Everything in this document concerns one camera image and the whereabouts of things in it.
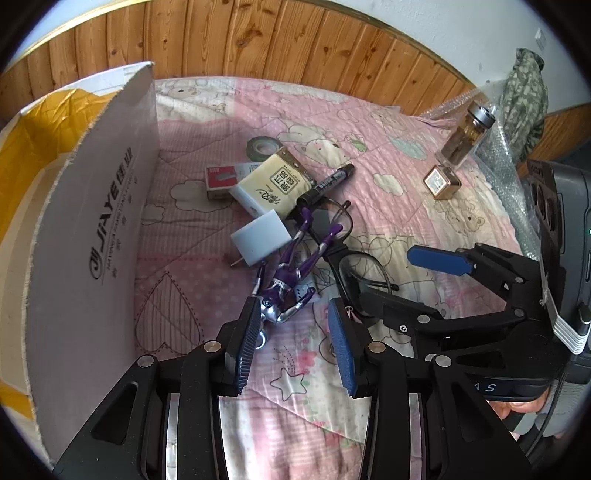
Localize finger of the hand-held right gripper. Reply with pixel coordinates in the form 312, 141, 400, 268
407, 244, 544, 306
359, 291, 528, 352

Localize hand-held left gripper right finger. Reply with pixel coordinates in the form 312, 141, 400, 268
326, 298, 533, 480

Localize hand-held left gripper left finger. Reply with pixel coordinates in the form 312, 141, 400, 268
53, 298, 264, 480

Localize purple silver toy figurine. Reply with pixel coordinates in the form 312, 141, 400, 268
249, 203, 345, 352

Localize black-framed glasses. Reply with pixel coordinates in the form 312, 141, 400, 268
288, 196, 400, 319

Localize black marker pen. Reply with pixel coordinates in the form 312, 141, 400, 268
295, 163, 356, 207

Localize white cardboard box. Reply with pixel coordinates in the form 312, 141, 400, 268
0, 61, 160, 462

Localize person's right hand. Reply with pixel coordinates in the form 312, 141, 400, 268
488, 396, 548, 432

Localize gold tin box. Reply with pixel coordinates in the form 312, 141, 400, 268
424, 165, 462, 200

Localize clear bubble wrap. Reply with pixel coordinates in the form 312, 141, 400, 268
418, 88, 550, 259

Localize white charger plug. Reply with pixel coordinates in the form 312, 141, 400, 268
229, 210, 293, 268

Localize glass bottle with metal lid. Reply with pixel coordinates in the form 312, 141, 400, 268
436, 102, 496, 168

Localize pink bear-print blanket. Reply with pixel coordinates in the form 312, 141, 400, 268
134, 78, 541, 480

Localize cream tissue pack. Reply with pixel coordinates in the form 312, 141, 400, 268
229, 148, 315, 220

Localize small red box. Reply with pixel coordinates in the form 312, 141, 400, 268
204, 165, 243, 200

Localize camouflage jacket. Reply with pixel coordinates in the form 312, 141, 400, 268
501, 47, 548, 162

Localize green tape roll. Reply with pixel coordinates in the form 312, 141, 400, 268
246, 137, 283, 162

